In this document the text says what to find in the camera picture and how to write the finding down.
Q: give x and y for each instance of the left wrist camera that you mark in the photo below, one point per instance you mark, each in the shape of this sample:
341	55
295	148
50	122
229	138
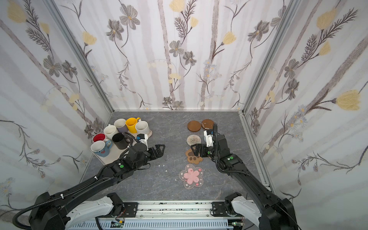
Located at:
142	138

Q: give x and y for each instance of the dark brown glossy coaster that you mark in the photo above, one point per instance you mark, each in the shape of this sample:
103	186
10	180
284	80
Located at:
207	124

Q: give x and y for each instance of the white mug blue handle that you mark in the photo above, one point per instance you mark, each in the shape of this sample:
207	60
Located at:
101	148

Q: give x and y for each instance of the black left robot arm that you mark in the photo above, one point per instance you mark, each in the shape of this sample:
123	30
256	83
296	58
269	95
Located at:
52	210

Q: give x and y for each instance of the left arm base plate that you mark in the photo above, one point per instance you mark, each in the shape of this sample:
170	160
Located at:
127	210

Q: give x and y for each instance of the aluminium corner post right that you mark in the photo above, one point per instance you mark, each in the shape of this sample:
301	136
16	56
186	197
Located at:
284	24

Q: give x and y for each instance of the plain white mug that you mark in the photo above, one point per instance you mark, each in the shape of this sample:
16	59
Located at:
110	131

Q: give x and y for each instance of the woven multicolour round coaster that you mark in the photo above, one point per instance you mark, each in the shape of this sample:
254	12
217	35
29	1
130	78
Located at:
193	139

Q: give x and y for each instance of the pink flower coaster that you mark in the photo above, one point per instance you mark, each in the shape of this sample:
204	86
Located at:
192	176

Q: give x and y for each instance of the yellow mug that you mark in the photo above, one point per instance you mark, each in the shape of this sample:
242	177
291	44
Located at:
131	124

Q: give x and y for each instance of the beige serving tray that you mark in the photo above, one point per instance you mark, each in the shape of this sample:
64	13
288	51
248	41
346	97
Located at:
115	152

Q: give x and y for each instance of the white mug red inside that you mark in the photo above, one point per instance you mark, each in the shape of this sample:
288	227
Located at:
99	137

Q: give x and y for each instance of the black ceramic mug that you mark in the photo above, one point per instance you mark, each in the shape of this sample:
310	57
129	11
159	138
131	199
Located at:
121	141

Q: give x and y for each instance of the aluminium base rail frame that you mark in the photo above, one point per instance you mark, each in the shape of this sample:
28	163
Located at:
167	215

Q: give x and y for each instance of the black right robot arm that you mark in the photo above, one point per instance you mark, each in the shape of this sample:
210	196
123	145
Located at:
268	211

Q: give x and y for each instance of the brown paw coaster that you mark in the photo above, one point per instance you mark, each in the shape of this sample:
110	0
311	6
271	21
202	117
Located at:
191	158

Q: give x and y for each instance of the aluminium corner post left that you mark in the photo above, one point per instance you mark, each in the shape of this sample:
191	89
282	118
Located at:
77	50

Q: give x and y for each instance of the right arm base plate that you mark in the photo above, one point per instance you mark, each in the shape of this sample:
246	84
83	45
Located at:
219	209

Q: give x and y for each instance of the white speckled cup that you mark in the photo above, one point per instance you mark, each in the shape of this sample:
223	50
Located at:
142	127

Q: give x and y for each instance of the brown cork round coaster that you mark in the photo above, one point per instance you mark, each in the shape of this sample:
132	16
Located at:
194	126

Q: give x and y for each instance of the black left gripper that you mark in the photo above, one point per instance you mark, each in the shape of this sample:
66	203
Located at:
152	152

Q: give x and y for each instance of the aluminium corner post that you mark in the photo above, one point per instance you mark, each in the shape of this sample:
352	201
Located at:
284	24
77	50

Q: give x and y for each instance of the lavender mug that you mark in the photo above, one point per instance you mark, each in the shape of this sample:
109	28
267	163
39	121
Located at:
121	126

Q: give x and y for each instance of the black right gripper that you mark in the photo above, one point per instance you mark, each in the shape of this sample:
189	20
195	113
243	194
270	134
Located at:
205	149

